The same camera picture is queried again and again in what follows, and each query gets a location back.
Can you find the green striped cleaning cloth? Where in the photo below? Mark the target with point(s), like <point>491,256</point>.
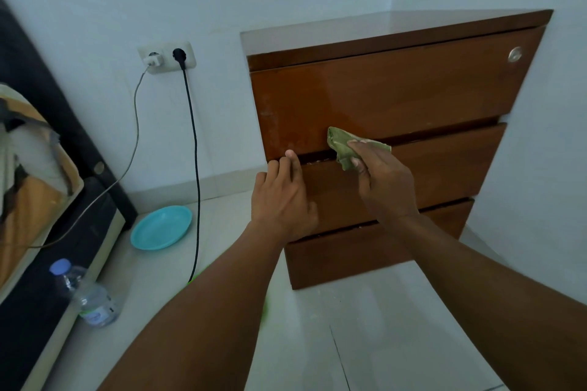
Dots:
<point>339,143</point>

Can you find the silver drawer lock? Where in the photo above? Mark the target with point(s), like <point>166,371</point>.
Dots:
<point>515,54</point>

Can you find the person's left forearm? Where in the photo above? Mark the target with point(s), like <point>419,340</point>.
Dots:
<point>197,326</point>

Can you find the person's right hand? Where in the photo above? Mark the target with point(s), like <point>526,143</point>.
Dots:
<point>387,184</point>

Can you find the person's right forearm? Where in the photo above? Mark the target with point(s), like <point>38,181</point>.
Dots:
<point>504,313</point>

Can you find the brown wooden drawer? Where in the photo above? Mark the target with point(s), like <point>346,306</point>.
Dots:
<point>348,258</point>
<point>449,166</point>

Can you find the clear plastic water bottle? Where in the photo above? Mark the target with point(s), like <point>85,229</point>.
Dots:
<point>91,301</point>

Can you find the white wall socket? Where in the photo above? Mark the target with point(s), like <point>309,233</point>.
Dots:
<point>166,63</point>

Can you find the bright green plastic plate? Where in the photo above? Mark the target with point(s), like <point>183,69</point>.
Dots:
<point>264,309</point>

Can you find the white charger adapter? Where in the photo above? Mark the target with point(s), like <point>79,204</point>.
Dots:
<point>152,60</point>

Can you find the light blue plastic plate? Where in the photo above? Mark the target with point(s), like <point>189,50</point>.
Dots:
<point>161,228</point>

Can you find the person's left hand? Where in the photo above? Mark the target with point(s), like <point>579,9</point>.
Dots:
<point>282,203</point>

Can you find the brown wooden drawer cabinet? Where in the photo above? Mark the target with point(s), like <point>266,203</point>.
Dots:
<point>344,28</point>

